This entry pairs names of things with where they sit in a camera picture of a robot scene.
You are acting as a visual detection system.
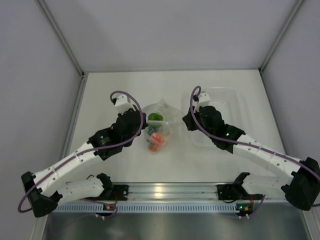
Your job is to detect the clear plastic basket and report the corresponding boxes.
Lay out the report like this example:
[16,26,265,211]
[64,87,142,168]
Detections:
[188,86,245,154]

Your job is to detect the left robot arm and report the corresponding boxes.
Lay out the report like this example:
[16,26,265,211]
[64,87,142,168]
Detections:
[21,108,147,218]

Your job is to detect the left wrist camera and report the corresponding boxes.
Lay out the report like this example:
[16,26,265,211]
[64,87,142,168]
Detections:
[111,94,133,114]

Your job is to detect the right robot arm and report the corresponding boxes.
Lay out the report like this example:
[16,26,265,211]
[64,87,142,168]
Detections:
[182,105,320,211]

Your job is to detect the aluminium mounting rail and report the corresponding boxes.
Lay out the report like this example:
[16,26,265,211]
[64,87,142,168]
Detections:
[51,179,268,205]

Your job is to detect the slotted cable duct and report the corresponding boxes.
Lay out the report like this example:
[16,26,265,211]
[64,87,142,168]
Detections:
[53,202,252,214]

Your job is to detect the fake dark green vegetable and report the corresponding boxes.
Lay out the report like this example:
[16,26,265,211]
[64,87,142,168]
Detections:
[147,127,158,136]

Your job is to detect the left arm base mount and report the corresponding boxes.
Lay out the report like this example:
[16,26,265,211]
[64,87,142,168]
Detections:
[109,184,129,201]

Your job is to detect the fake red cherry tomatoes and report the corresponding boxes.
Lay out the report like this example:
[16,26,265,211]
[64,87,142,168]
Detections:
[147,144,161,153]

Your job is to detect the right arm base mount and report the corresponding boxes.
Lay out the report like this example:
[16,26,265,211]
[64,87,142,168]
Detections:
[216,183,247,201]

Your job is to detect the clear zip top bag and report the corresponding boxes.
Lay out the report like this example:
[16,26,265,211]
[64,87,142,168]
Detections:
[142,98,183,153]

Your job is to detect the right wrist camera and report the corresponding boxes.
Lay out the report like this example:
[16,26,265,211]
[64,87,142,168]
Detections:
[193,91,211,112]

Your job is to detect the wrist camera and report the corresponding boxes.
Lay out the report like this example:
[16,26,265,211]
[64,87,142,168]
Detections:
[111,94,133,114]
[193,91,211,112]

